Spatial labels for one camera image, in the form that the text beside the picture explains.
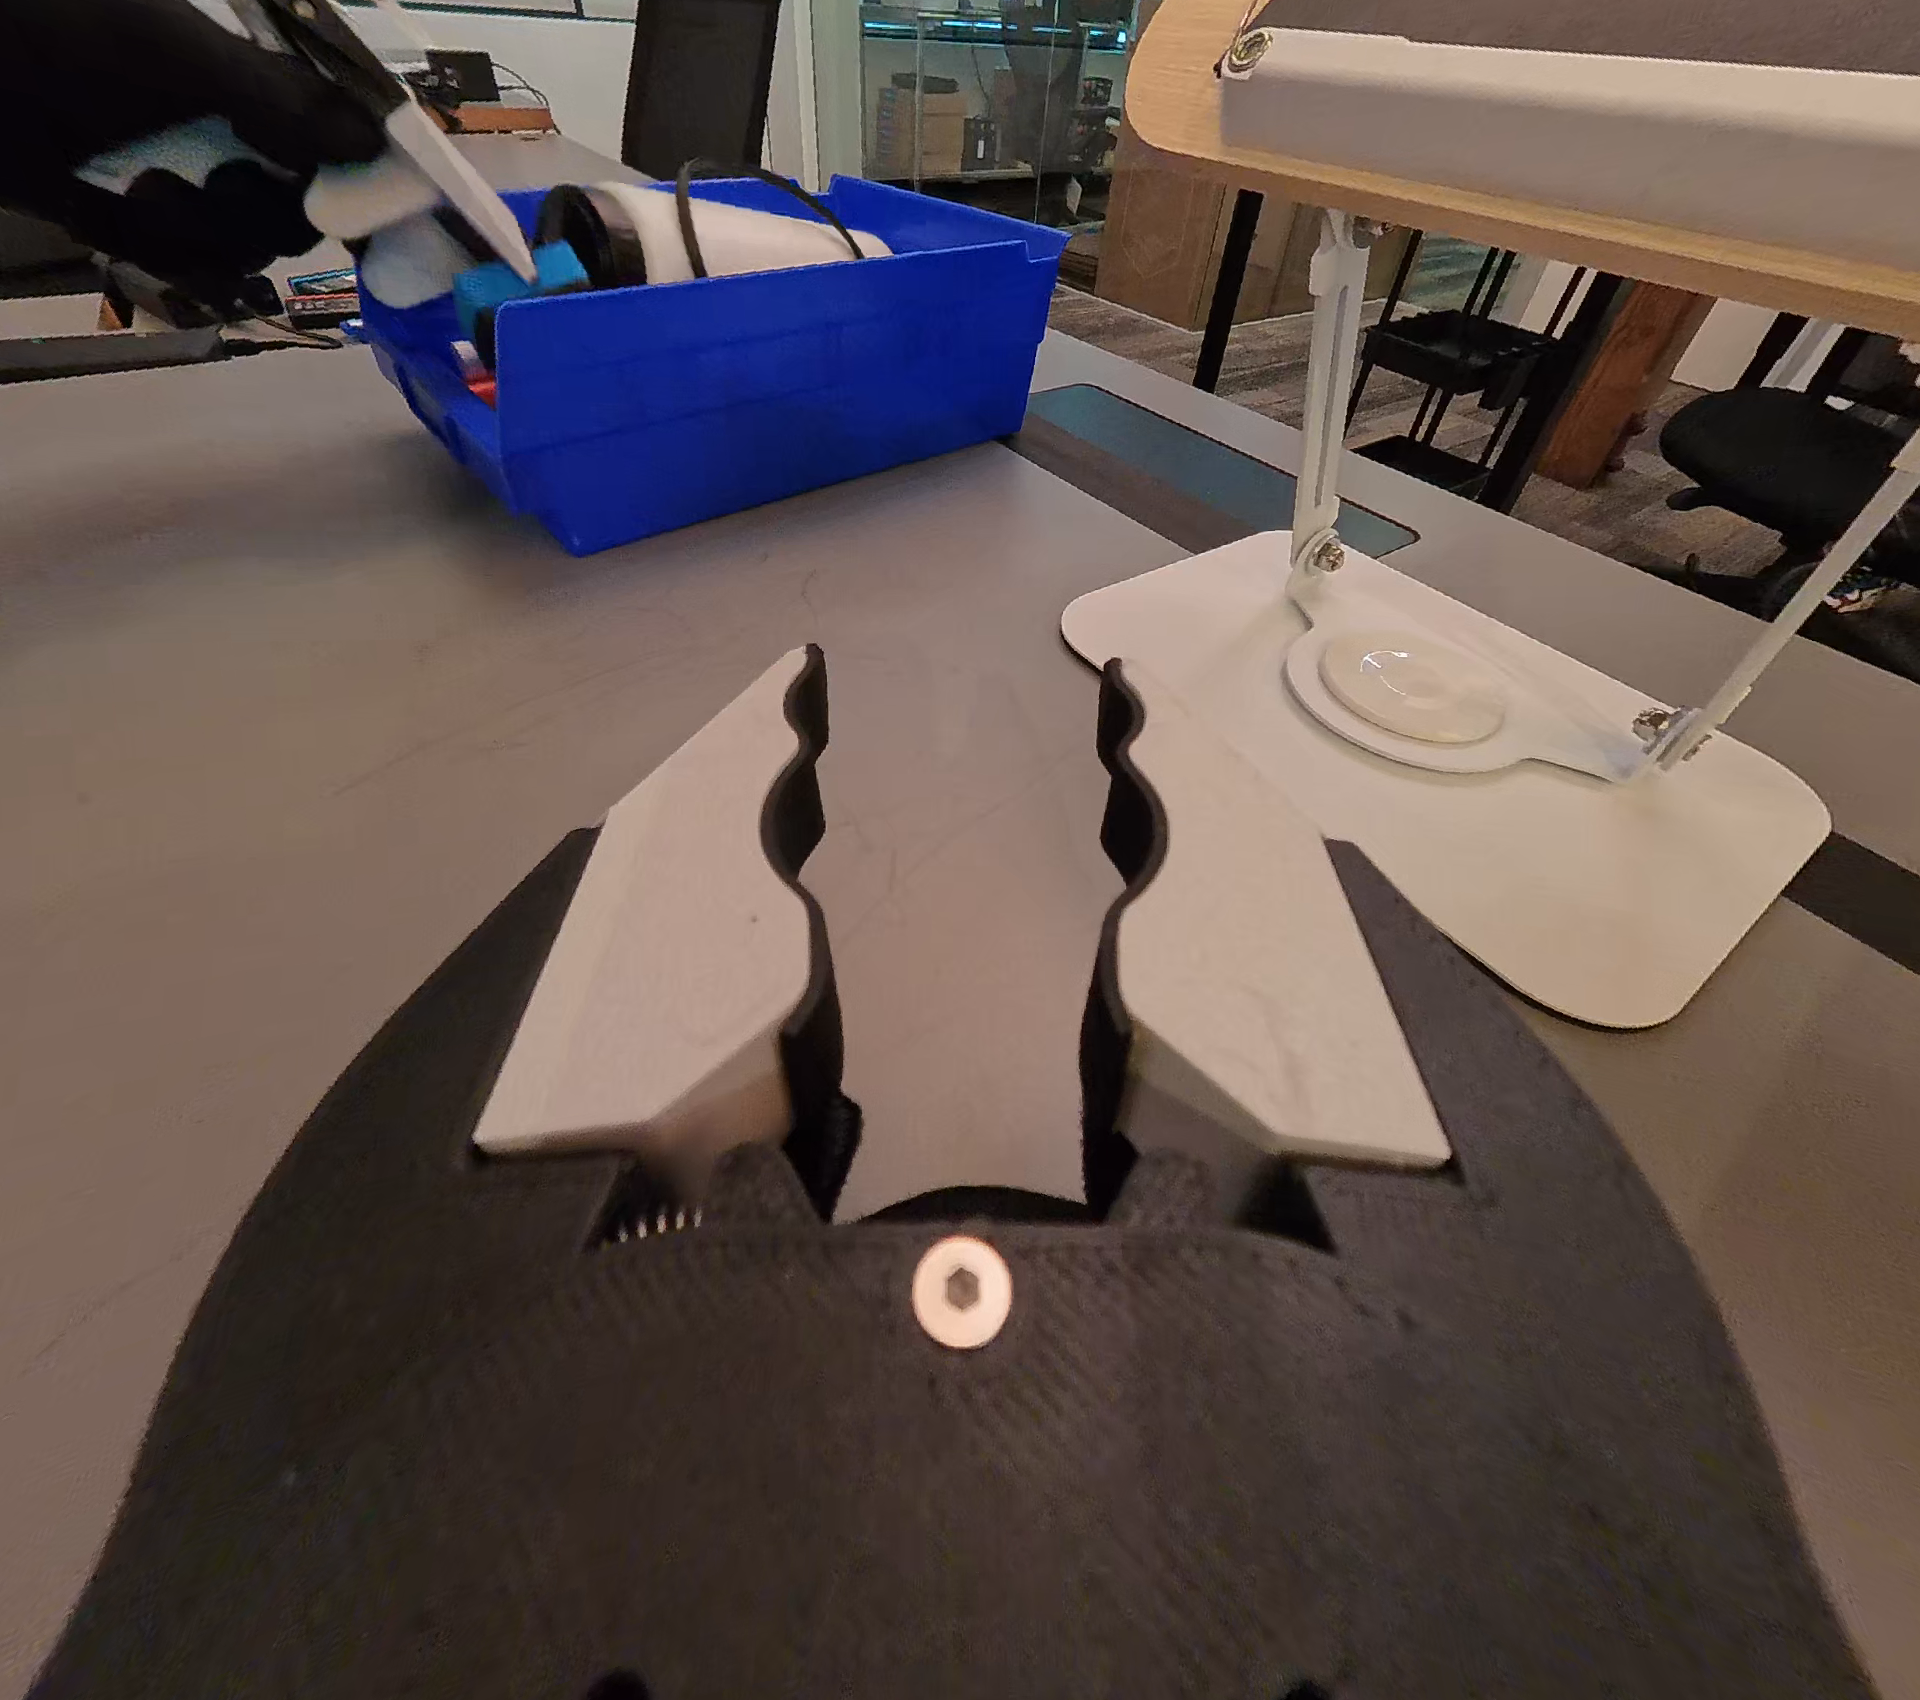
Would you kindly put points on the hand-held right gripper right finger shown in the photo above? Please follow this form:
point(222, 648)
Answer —
point(1275, 994)

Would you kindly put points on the white bottle with black cap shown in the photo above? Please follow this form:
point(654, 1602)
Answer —
point(751, 239)

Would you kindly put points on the blue plastic bin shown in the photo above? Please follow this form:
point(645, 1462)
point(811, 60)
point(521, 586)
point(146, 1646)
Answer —
point(751, 410)

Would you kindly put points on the red marker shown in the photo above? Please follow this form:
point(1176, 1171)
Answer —
point(481, 389)

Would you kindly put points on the wooden beam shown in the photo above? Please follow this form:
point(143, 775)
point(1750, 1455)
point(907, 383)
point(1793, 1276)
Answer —
point(1620, 380)

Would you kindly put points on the black flat device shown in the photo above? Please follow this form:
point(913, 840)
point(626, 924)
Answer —
point(104, 354)

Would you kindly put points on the person's left hand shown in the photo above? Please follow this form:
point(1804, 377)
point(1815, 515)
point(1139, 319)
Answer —
point(151, 51)

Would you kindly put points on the small printed packet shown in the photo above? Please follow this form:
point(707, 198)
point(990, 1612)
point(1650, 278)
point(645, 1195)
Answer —
point(323, 294)

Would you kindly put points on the black metal frame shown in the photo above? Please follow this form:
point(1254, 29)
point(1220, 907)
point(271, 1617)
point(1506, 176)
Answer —
point(1424, 358)

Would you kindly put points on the white stand base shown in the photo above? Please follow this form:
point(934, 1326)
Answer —
point(1501, 860)

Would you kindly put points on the blue felt eraser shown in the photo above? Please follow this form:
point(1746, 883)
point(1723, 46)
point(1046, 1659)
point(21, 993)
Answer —
point(488, 304)

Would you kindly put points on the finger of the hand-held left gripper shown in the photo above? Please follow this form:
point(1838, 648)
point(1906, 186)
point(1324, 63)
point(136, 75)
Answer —
point(451, 179)

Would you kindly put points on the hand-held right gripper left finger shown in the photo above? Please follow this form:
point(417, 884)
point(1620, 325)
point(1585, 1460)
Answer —
point(660, 980)

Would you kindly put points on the black office chair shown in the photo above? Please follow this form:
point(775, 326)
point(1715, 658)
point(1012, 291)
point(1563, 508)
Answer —
point(704, 35)

